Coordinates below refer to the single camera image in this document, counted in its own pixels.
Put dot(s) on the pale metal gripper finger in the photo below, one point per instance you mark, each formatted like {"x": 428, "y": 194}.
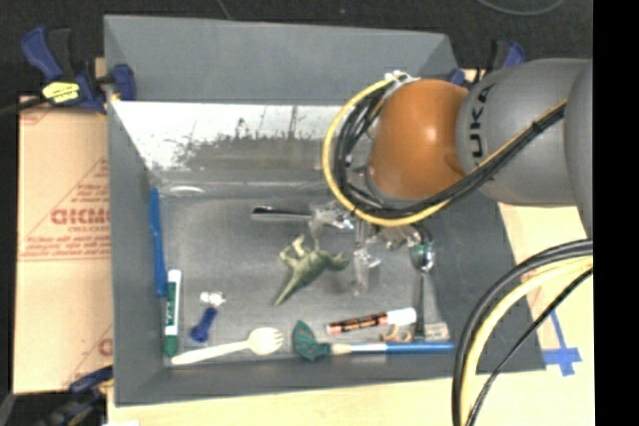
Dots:
{"x": 361, "y": 267}
{"x": 327, "y": 216}

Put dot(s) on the metal spoon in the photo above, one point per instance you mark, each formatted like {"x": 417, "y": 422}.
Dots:
{"x": 423, "y": 259}

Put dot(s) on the silver and black pen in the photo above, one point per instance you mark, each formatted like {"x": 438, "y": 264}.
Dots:
{"x": 279, "y": 213}

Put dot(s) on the green toy dinosaur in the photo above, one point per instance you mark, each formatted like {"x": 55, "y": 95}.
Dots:
{"x": 307, "y": 267}

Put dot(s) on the orange and black marker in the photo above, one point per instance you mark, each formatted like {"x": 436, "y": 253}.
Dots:
{"x": 369, "y": 321}

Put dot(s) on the grey metal bin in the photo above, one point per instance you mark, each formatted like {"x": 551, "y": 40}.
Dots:
{"x": 239, "y": 244}

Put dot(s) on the teal patterned fan-shaped piece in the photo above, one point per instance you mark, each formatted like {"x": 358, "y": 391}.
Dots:
{"x": 305, "y": 341}

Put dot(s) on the small grey packet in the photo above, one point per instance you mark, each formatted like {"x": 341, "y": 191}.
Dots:
{"x": 437, "y": 331}

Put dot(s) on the cream plastic spork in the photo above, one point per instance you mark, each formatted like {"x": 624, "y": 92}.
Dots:
{"x": 259, "y": 341}

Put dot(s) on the small blue and white toy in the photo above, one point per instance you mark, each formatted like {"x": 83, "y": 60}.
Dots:
{"x": 204, "y": 321}

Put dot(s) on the blue flat stick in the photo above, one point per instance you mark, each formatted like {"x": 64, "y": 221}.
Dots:
{"x": 157, "y": 239}

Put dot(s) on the green and white marker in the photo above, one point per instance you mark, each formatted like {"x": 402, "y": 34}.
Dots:
{"x": 172, "y": 314}

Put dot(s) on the brown cardboard board, red print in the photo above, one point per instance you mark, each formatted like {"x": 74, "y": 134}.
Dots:
{"x": 60, "y": 194}

